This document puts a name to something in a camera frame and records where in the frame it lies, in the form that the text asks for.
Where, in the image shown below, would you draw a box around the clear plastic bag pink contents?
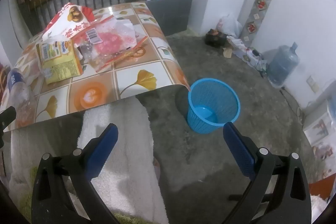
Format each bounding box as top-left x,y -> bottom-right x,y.
75,14 -> 149,73

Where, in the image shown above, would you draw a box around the tall patterned box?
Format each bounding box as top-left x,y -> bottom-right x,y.
240,0 -> 274,42

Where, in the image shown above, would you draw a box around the wall socket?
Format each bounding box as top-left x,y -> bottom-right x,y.
307,76 -> 319,93

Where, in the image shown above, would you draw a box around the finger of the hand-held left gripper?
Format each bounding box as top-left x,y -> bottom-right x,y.
0,106 -> 17,133

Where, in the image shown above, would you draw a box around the white fleece blanket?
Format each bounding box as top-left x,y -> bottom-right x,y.
8,101 -> 168,224

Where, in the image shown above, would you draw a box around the clear plastic bottle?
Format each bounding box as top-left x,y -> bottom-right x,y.
7,68 -> 36,114

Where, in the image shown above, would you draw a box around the blue water jug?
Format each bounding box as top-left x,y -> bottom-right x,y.
266,42 -> 301,86

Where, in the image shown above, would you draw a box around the white plastic bag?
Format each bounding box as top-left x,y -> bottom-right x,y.
216,13 -> 243,38

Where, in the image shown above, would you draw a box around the leaf patterned tablecloth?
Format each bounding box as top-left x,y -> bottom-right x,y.
0,2 -> 191,132

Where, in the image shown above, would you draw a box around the grey cabinet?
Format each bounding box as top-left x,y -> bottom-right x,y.
125,0 -> 193,37

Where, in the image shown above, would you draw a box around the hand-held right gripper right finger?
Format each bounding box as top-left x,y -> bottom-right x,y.
223,121 -> 311,224

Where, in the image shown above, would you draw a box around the yellow snack packet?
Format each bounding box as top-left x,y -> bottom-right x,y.
36,39 -> 85,85

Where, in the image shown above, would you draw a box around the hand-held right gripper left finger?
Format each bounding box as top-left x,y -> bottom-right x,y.
31,123 -> 124,224

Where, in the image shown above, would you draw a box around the red white snack bag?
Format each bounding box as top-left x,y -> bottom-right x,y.
42,2 -> 95,42

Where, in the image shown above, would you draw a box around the grey flat board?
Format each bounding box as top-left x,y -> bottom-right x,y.
237,0 -> 256,35

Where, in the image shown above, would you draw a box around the blue plastic wastebasket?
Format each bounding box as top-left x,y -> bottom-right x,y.
187,78 -> 241,134

